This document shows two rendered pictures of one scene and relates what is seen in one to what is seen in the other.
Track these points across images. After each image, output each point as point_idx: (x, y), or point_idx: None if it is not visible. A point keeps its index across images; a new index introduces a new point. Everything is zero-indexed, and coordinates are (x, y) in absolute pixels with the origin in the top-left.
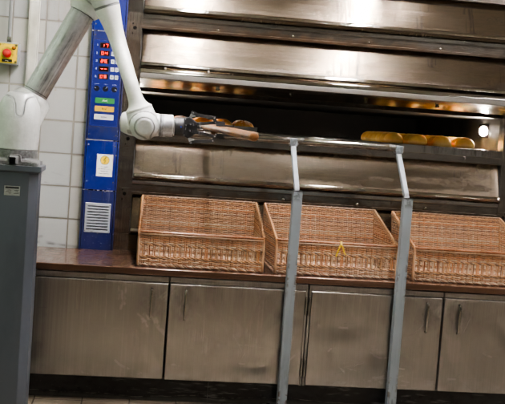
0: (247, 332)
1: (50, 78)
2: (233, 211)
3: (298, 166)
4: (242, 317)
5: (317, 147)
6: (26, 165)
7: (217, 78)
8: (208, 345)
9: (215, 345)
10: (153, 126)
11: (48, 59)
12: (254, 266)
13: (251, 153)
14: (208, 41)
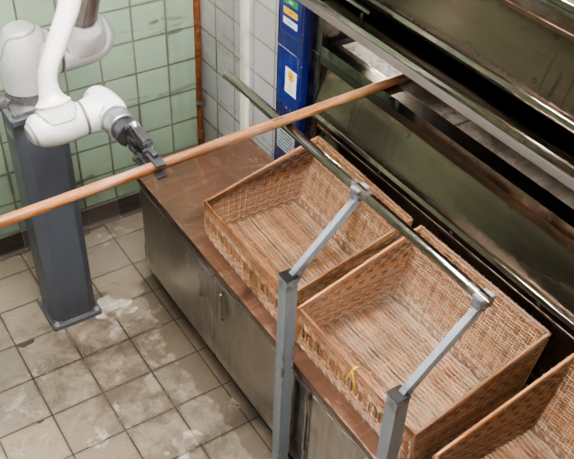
0: (263, 378)
1: None
2: (404, 209)
3: (476, 201)
4: (260, 361)
5: (501, 190)
6: (10, 112)
7: (356, 34)
8: (239, 359)
9: (243, 364)
10: (35, 138)
11: None
12: None
13: (430, 147)
14: None
